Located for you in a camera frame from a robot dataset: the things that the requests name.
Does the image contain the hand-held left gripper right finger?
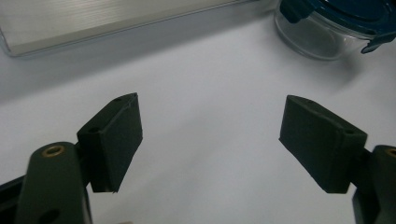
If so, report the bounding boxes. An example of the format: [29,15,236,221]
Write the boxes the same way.
[278,94,396,224]

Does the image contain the round glass container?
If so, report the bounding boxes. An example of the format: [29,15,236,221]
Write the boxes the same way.
[274,0,381,62]

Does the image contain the blue container lid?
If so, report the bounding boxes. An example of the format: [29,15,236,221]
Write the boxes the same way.
[279,0,396,54]

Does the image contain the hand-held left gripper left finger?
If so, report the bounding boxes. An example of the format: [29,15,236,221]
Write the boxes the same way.
[13,91,144,224]

